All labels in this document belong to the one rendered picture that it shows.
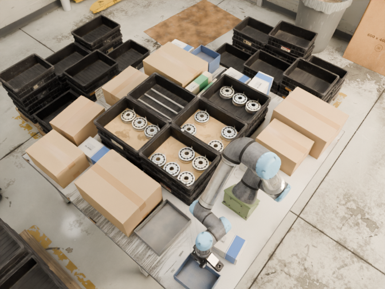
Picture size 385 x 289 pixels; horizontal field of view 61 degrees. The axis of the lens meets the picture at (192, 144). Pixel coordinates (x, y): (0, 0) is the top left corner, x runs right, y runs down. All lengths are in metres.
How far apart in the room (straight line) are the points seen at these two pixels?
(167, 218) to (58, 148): 0.81
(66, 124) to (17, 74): 1.22
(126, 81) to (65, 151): 0.70
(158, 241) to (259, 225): 0.59
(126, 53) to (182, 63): 1.11
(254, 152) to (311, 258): 1.54
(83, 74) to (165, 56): 0.92
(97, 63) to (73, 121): 1.08
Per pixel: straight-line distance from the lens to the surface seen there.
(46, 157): 2.21
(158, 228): 1.99
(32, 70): 3.44
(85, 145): 2.27
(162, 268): 1.92
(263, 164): 1.40
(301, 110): 2.32
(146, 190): 1.88
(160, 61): 2.58
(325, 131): 2.26
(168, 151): 2.09
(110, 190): 1.91
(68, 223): 2.93
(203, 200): 1.59
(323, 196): 3.07
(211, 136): 2.16
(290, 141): 2.18
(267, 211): 2.07
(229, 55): 3.64
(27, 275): 2.46
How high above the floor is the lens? 2.54
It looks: 54 degrees down
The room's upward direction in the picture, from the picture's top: straight up
